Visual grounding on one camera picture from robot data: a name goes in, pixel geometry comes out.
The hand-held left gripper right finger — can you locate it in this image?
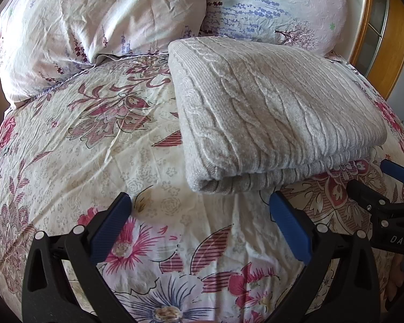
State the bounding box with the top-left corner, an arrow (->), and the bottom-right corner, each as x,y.
269,190 -> 382,323

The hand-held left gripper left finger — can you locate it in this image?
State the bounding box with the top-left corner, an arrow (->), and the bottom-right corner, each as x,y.
22,192 -> 133,323

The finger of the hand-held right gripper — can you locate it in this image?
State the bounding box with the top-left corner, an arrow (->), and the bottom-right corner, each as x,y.
348,178 -> 392,216
380,159 -> 404,189

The grey cable knit sweater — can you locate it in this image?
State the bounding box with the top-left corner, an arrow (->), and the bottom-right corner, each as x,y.
168,36 -> 388,196

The floral bed cover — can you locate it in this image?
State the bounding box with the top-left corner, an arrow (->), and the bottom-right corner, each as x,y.
0,50 -> 404,323

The wooden cabinet with glass door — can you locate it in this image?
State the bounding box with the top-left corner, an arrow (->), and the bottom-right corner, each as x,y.
349,0 -> 404,101

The pale pink floral pillow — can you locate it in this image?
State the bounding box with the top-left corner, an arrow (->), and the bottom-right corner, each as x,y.
0,0 -> 208,106

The blue flower print pillow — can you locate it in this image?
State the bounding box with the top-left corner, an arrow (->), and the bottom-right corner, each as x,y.
198,0 -> 358,60

